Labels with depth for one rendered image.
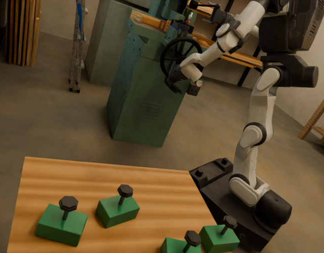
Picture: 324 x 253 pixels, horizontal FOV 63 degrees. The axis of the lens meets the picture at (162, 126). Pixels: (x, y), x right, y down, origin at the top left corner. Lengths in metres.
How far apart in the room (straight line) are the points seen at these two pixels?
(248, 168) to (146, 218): 0.98
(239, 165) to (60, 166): 1.15
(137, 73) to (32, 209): 1.30
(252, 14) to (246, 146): 0.73
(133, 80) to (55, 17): 2.57
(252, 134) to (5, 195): 1.38
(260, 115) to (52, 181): 1.19
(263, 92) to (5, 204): 1.48
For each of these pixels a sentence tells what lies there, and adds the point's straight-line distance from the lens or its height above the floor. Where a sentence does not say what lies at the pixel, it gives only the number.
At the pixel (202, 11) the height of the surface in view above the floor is 1.04.
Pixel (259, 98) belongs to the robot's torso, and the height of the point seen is 0.82.
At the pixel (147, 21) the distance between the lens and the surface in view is 1.99.
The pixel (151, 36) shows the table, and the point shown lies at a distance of 1.85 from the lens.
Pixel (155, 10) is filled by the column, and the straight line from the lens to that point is 2.21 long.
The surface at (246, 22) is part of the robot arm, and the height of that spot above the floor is 1.16.
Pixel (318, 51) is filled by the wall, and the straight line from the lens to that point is 5.38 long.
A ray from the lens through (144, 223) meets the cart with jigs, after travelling 0.89.
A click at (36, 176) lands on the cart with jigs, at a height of 0.53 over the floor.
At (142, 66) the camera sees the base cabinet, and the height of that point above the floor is 0.65.
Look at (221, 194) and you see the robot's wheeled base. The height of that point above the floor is 0.17.
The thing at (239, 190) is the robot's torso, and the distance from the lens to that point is 1.77.
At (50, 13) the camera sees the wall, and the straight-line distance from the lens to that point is 4.32.
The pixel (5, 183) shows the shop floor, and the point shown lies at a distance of 1.67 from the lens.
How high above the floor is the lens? 1.17
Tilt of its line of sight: 26 degrees down
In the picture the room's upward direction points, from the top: 23 degrees clockwise
